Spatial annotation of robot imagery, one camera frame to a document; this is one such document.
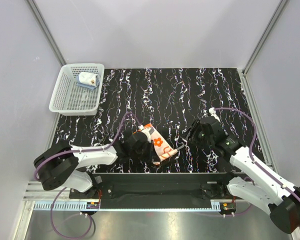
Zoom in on aluminium rail frame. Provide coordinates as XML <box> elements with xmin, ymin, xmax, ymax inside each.
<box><xmin>22</xmin><ymin>182</ymin><xmax>245</xmax><ymax>214</ymax></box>

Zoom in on purple cable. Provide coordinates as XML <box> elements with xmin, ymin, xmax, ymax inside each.
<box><xmin>34</xmin><ymin>111</ymin><xmax>145</xmax><ymax>237</ymax></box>
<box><xmin>209</xmin><ymin>107</ymin><xmax>300</xmax><ymax>230</ymax></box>

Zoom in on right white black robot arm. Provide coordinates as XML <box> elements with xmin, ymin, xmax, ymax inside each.
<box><xmin>184</xmin><ymin>116</ymin><xmax>300</xmax><ymax>234</ymax></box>

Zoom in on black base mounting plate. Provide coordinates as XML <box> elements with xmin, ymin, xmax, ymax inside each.
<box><xmin>71</xmin><ymin>173</ymin><xmax>233</xmax><ymax>200</ymax></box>

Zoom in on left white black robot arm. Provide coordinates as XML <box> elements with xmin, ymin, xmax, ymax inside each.
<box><xmin>33</xmin><ymin>132</ymin><xmax>160</xmax><ymax>198</ymax></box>

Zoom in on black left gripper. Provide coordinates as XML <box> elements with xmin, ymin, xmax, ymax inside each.
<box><xmin>130</xmin><ymin>140</ymin><xmax>160</xmax><ymax>163</ymax></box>

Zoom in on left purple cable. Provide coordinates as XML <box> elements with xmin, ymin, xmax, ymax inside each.
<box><xmin>34</xmin><ymin>111</ymin><xmax>145</xmax><ymax>237</ymax></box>

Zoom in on blue white bear towel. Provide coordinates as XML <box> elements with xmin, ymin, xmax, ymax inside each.
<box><xmin>76</xmin><ymin>72</ymin><xmax>101</xmax><ymax>90</ymax></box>

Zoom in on orange white towel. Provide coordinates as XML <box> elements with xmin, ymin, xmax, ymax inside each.
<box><xmin>137</xmin><ymin>123</ymin><xmax>179</xmax><ymax>166</ymax></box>

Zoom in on white perforated plastic basket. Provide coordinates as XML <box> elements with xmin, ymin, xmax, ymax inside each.
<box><xmin>49</xmin><ymin>63</ymin><xmax>105</xmax><ymax>116</ymax></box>

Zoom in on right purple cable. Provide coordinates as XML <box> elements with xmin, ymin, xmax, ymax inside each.
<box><xmin>209</xmin><ymin>107</ymin><xmax>300</xmax><ymax>230</ymax></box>

